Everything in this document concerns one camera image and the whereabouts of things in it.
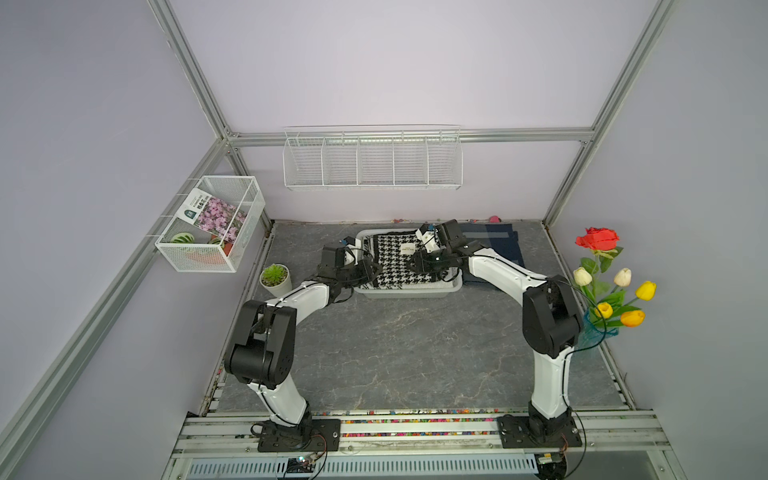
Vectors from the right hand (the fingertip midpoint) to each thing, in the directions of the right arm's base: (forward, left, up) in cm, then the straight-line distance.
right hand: (412, 262), depth 94 cm
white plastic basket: (-9, +2, -4) cm, 10 cm away
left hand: (-3, +10, +1) cm, 10 cm away
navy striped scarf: (+22, -36, -13) cm, 44 cm away
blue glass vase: (-27, -44, +4) cm, 51 cm away
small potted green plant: (-4, +43, -3) cm, 43 cm away
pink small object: (+32, -36, -13) cm, 50 cm away
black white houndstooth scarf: (+3, +6, +1) cm, 7 cm away
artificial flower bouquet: (-26, -40, +19) cm, 51 cm away
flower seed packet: (-2, +51, +22) cm, 56 cm away
